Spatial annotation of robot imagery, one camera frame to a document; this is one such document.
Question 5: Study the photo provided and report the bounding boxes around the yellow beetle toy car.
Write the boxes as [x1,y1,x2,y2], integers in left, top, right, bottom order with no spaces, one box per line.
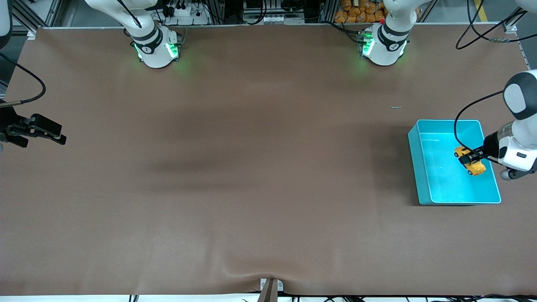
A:
[454,146,487,177]

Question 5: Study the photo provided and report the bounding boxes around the teal plastic bin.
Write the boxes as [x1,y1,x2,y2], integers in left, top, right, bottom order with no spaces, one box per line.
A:
[408,119,502,206]

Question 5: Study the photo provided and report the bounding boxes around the pile of orange bags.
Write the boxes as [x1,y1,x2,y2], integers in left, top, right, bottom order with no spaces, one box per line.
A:
[334,0,389,24]

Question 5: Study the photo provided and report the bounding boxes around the white power strip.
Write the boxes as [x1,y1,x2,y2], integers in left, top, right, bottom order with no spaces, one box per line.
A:
[164,0,211,25]

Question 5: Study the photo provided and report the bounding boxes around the brown table mat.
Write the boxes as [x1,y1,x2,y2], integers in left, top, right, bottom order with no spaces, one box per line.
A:
[0,24,537,297]

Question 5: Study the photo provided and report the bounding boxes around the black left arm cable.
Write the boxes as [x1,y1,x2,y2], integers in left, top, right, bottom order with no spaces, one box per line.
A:
[454,0,537,165]

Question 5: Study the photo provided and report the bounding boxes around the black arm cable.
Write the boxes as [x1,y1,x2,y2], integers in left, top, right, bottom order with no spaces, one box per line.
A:
[0,51,47,106]
[454,0,537,165]

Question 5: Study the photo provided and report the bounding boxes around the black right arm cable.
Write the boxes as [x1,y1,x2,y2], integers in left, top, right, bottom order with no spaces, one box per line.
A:
[0,51,47,106]

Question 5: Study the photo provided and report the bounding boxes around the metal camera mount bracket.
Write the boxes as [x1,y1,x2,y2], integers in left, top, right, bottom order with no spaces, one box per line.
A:
[257,278,284,302]

